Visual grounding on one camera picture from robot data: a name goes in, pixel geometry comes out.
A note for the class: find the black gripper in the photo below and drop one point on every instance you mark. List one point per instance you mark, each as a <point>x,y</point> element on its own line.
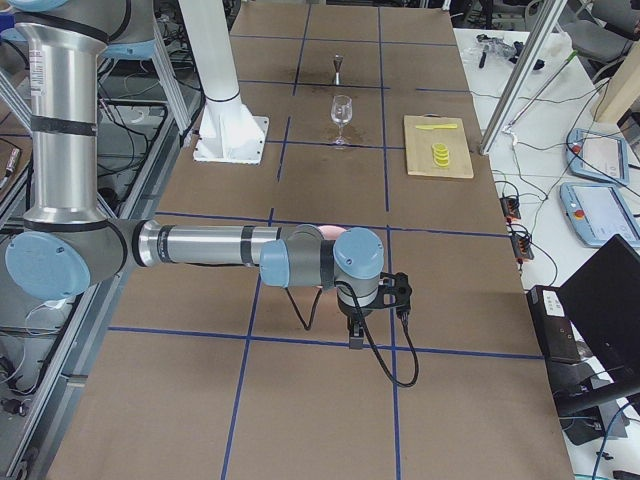
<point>353,316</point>

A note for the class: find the clear wine glass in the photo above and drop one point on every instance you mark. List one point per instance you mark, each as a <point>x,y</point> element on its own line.
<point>341,115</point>

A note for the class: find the steel jigger cup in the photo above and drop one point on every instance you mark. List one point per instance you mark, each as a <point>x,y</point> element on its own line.
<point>337,63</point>

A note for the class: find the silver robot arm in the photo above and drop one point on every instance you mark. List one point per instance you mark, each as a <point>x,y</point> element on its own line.
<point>69,245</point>

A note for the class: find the pink plastic bowl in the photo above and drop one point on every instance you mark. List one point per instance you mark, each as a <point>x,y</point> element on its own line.
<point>331,232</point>

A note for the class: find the lemon slice stack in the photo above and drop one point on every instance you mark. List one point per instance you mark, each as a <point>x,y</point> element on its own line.
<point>441,155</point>

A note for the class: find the bamboo cutting board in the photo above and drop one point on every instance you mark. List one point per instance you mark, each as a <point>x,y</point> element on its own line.
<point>418,148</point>

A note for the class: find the black electronics box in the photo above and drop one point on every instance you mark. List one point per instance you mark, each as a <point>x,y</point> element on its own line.
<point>552,327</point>

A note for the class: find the yellow plastic knife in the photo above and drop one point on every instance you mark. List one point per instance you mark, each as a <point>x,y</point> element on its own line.
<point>431,127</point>

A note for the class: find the black laptop computer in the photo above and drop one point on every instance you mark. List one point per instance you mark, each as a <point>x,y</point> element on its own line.
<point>602,301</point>

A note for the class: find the lower blue teach pendant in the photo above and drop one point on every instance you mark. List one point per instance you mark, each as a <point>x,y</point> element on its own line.
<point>597,212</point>

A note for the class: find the blue teach pendant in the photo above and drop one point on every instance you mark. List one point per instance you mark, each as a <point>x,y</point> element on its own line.
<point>597,212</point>
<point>598,156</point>

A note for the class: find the upper blue teach pendant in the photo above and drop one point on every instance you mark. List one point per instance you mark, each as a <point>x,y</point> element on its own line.
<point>598,156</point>

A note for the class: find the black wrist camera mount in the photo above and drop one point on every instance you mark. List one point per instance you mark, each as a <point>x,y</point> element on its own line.
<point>394,292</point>

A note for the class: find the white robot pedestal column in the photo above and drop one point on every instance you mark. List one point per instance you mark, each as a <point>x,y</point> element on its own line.
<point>228,132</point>

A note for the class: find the green handled reach grabber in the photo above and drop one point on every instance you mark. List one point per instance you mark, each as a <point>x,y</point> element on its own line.
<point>508,128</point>

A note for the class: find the aluminium frame post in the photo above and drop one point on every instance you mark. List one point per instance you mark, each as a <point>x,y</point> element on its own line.
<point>547,18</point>

